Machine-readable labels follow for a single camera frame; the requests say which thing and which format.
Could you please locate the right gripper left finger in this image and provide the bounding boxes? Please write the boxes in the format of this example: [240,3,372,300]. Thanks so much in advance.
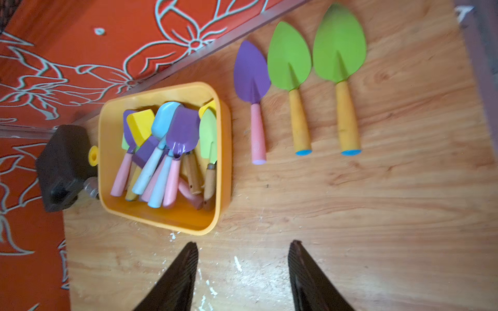
[134,242,198,311]

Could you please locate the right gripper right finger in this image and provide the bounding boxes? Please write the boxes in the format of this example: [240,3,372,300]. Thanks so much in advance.
[288,240,354,311]

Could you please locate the green shovel yellow handle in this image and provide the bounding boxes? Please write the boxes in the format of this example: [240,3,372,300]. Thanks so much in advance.
[267,22,312,156]
[312,3,367,156]

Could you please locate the pale green shovel wooden handle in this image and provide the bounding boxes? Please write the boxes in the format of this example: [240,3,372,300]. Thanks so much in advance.
[199,108,217,206]

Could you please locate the yellow shovel purple handle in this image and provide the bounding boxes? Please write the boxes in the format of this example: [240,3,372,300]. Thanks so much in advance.
[125,109,155,202]

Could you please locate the yellow plastic storage box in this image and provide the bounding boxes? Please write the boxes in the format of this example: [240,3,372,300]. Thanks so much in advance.
[98,82,233,236]

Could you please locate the light blue shovel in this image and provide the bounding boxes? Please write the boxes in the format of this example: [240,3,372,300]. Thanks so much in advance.
[132,101,182,196]

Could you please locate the metal valve fitting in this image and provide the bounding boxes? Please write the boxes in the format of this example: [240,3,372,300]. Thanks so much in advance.
[84,176,99,199]

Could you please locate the black plastic tool case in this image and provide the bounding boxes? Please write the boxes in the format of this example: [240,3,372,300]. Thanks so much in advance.
[35,124,97,213]

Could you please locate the purple pointed shovel pink handle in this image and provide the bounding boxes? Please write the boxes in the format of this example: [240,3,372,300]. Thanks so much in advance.
[110,110,137,197]

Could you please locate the purple scoop shovel pink handle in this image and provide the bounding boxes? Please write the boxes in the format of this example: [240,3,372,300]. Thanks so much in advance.
[163,105,200,207]

